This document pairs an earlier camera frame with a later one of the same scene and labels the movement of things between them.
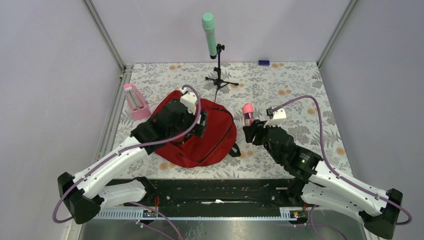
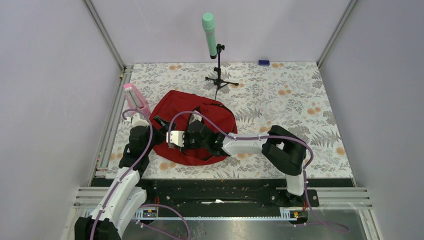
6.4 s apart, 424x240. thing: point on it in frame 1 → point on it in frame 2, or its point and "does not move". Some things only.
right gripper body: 257,127 → 190,143
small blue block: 264,62 does not move
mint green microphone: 208,25 does not move
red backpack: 217,143 does not move
